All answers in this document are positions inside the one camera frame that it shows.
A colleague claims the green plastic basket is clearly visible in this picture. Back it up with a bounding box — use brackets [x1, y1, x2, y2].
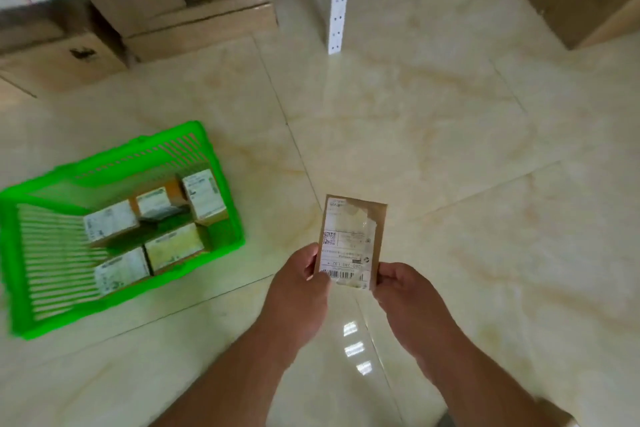
[0, 121, 246, 341]

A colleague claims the brown labelled cardboard packet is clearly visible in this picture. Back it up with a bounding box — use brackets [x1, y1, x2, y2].
[317, 194, 388, 292]

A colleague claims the person's right forearm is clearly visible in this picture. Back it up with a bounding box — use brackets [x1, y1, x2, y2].
[417, 334, 563, 427]

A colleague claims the person's right hand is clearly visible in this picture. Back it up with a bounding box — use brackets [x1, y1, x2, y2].
[371, 262, 463, 377]

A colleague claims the taped brown cardboard box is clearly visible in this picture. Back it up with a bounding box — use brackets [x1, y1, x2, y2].
[90, 0, 279, 64]

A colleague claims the person's left hand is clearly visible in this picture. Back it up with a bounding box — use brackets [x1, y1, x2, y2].
[257, 243, 332, 363]

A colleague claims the brown cardboard box with hole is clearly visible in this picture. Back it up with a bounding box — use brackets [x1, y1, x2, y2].
[0, 0, 130, 98]

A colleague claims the person's left forearm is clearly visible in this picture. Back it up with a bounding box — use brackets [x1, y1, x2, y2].
[150, 327, 306, 427]

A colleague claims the small labelled cardboard box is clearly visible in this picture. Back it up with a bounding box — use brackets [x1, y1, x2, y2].
[144, 222, 210, 276]
[180, 169, 229, 226]
[93, 247, 153, 298]
[83, 199, 141, 247]
[131, 180, 188, 222]

